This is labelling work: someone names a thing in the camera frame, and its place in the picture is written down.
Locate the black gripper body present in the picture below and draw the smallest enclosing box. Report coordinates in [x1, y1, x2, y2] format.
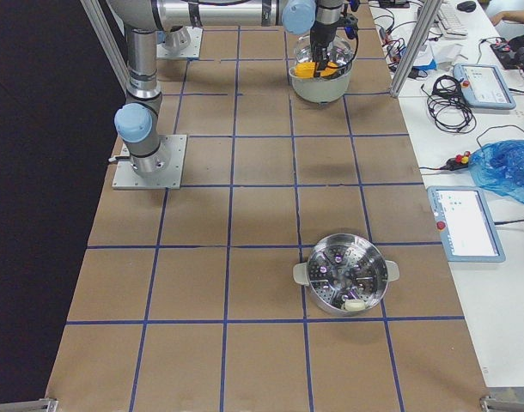
[310, 19, 338, 60]

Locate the yellow toy corn cob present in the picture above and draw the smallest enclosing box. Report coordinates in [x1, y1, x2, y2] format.
[293, 62, 340, 79]

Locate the glass pot lid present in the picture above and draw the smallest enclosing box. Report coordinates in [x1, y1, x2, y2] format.
[293, 34, 357, 71]

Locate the stainless steel steamer pot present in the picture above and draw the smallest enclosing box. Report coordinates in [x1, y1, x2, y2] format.
[293, 233, 399, 317]

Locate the far teach pendant tablet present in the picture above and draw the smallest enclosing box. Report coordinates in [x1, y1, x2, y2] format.
[453, 64, 516, 110]

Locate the teach pendant tablet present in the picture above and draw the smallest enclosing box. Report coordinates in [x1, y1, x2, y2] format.
[453, 64, 516, 110]
[427, 185, 506, 263]

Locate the emergency stop button box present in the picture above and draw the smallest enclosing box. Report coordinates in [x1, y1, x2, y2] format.
[443, 151, 471, 172]

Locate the near teach pendant tablet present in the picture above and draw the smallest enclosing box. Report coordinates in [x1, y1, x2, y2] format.
[427, 185, 506, 263]

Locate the blue plastic bag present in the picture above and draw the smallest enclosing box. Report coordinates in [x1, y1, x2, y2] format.
[468, 140, 524, 204]

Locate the aluminium frame post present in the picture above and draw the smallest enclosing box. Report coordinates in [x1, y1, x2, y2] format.
[390, 0, 442, 98]

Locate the black coiled cable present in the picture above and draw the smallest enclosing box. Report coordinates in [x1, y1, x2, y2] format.
[419, 73, 478, 135]

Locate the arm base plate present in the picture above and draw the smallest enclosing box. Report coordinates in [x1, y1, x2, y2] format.
[112, 135, 187, 190]
[156, 27, 203, 60]

